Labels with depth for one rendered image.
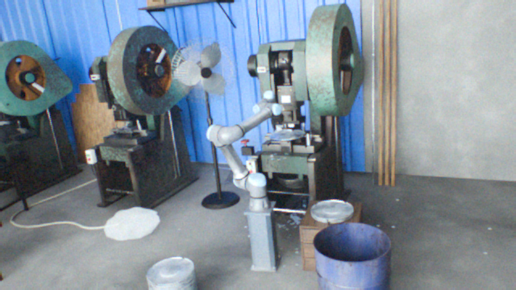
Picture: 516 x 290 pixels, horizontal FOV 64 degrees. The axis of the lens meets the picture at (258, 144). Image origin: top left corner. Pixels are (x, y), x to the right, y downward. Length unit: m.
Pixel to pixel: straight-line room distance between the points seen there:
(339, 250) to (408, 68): 2.24
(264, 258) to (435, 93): 2.35
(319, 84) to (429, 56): 1.66
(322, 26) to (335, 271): 1.58
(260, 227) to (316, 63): 1.17
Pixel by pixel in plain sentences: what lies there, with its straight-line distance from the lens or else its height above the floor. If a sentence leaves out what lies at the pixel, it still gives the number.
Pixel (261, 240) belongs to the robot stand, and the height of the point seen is 0.24.
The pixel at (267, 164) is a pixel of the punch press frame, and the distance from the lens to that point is 3.36.
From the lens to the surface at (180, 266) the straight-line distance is 2.79.
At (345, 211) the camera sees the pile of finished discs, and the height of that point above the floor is 0.38.
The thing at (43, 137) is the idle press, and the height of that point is 0.59.
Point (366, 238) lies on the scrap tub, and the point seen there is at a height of 0.39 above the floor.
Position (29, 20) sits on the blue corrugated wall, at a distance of 6.86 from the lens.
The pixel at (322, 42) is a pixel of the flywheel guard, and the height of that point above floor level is 1.50.
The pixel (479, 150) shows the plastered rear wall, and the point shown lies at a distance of 4.49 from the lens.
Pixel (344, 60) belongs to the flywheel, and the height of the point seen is 1.35.
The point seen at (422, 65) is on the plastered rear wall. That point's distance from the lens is 4.31.
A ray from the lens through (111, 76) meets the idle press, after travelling 3.82.
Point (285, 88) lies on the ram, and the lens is 3.30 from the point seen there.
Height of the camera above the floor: 1.68
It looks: 17 degrees down
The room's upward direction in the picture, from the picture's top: 6 degrees counter-clockwise
